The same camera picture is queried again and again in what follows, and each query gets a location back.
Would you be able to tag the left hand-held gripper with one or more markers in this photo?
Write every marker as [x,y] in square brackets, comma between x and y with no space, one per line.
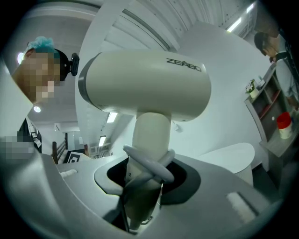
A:
[76,158]

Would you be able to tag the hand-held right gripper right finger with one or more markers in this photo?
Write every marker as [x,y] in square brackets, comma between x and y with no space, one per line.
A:
[217,186]

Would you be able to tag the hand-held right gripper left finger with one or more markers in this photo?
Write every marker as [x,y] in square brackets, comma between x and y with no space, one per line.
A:
[58,205]

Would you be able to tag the cream hair dryer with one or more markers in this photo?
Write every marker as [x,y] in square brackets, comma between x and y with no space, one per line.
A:
[144,84]

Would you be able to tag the wooden chair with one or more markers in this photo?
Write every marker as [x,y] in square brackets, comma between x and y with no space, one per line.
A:
[59,149]

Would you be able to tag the long ceiling light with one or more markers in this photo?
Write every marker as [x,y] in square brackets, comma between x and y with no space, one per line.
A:
[112,117]
[234,24]
[102,141]

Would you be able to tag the round ceiling light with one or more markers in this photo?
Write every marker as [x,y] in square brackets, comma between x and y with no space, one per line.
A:
[37,109]
[20,58]

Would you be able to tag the red-lidded white jar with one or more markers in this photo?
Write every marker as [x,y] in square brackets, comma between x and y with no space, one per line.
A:
[284,126]

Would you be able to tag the person's head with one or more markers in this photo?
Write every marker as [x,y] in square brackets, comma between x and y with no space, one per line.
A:
[35,77]

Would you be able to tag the grey shelf unit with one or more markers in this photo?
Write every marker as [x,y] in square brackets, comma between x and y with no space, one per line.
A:
[268,109]

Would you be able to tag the white potted flower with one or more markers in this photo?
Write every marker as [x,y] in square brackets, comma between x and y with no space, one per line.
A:
[252,89]

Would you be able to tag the black head-mounted camera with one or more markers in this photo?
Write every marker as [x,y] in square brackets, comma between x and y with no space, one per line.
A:
[74,64]

